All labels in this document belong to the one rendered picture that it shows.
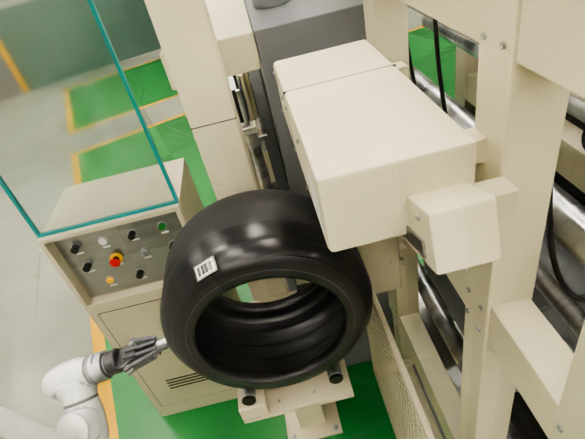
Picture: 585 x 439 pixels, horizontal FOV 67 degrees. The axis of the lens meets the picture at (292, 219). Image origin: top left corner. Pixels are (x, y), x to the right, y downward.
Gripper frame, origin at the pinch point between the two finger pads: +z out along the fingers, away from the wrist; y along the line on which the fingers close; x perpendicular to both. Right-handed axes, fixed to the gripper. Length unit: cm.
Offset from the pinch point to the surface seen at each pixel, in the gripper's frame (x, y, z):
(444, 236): -49, -47, 73
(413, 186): -52, -37, 73
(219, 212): -32.6, 6.6, 32.1
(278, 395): 34.7, -6.3, 21.9
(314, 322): 24.2, 8.9, 41.3
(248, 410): 28.4, -12.2, 13.4
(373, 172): -57, -37, 67
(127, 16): 14, 868, -171
